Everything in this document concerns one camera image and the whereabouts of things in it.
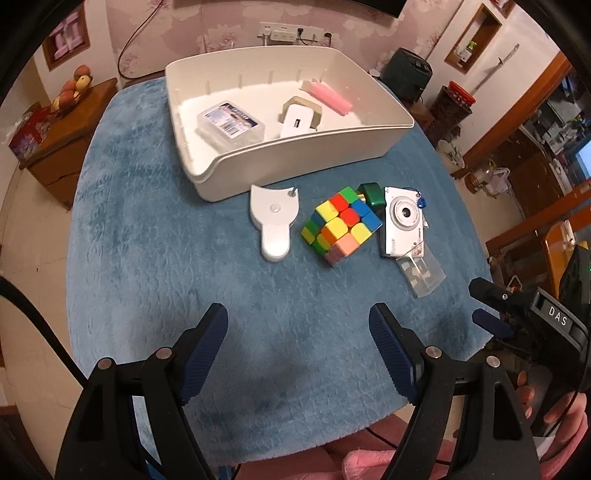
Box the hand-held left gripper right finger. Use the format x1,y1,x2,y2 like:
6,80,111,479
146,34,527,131
368,302,541,480

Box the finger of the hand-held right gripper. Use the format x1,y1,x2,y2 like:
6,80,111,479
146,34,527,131
468,278,536,319
472,310,515,339

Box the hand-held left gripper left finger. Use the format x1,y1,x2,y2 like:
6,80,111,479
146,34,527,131
54,302,229,480

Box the white plastic storage bin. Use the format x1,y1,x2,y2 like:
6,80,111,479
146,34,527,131
165,45,415,203

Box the clear labelled plastic box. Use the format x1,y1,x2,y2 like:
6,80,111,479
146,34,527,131
196,102,265,151

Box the white charger block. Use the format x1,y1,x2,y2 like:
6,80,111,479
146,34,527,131
278,105,319,139

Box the person's right hand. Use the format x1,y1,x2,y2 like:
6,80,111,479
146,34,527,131
515,371,579,428

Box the clear plastic card case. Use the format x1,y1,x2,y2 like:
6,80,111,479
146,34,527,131
396,242,447,299

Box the orange wooden chair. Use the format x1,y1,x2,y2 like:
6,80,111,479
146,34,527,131
541,220,578,296

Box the blue plush blanket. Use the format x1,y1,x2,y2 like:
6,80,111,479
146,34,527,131
65,76,502,467

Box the pink fleece clothing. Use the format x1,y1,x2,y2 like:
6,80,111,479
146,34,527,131
235,413,591,480

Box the white plastic bag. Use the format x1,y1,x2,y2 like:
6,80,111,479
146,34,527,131
464,161,511,199

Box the colourful puzzle cube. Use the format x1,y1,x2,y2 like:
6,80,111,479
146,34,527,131
301,186,384,267

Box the white waste bin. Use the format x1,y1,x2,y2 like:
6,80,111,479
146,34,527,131
438,138,465,169

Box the white body tape measure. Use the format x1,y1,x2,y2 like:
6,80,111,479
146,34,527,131
249,183,301,264

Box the small green box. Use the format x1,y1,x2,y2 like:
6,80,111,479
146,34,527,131
356,182,386,217

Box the dark woven vase red lid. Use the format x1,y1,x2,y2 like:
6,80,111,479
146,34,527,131
429,80,476,148

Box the long sheathed sword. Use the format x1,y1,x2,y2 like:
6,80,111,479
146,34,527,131
471,44,520,95

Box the dark green air fryer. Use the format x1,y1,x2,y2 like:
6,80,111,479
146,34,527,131
381,47,432,103

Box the wooden side cabinet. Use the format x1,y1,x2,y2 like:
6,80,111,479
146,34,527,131
21,78,118,212

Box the red gift box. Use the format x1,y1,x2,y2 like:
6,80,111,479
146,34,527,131
8,104,51,160

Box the fruit basket with apples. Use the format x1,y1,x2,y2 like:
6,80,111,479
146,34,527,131
50,65,93,114

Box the white compact camera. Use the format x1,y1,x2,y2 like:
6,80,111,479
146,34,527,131
379,186,426,258

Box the thick black cable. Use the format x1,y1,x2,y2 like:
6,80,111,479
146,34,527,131
0,277,89,385

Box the wooden framed wall niche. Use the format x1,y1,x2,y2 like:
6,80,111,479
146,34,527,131
444,4,503,75

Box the black wall television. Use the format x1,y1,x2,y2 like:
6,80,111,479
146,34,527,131
173,0,408,19

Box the white wall socket row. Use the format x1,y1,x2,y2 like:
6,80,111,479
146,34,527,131
257,23,334,47

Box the black television cable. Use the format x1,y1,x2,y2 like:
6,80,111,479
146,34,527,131
117,0,162,79

